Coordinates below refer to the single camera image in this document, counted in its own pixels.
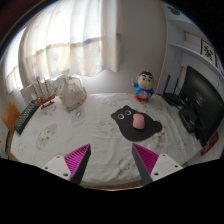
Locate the large white conch shell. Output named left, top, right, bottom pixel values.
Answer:
left=58, top=74, right=88, bottom=112

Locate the white radiator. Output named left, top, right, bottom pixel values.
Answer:
left=19, top=74, right=84, bottom=104

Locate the wooden model sailing ship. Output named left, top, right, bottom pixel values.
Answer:
left=31, top=77, right=57, bottom=110

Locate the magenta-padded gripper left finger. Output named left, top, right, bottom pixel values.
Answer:
left=41, top=143, right=92, bottom=186

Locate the black router with antennas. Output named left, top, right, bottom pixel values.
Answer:
left=162, top=73, right=186, bottom=107

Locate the cartoon boy figurine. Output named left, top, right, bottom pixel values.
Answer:
left=131, top=70, right=156, bottom=103

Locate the white shelf unit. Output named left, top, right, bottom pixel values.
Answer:
left=159, top=3, right=224, bottom=101

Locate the small black device box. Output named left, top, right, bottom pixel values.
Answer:
left=178, top=106, right=201, bottom=134

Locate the black keyboard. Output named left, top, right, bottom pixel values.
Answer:
left=13, top=99, right=40, bottom=136

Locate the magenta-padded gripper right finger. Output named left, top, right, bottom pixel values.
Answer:
left=131, top=143, right=184, bottom=186

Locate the red flat box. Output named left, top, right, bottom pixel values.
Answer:
left=199, top=131, right=220, bottom=157

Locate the white star-print curtain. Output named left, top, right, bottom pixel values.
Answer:
left=4, top=0, right=122, bottom=94

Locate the pink computer mouse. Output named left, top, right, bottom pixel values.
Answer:
left=132, top=113, right=146, bottom=130

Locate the black bear-shaped mouse pad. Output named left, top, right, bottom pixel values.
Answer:
left=110, top=105, right=163, bottom=142

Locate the white printed tablecloth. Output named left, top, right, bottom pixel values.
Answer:
left=9, top=92, right=204, bottom=186

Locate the black monitor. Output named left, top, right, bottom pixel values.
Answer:
left=181, top=65, right=224, bottom=148

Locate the orange chair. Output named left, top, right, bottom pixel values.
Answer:
left=0, top=98, right=22, bottom=134

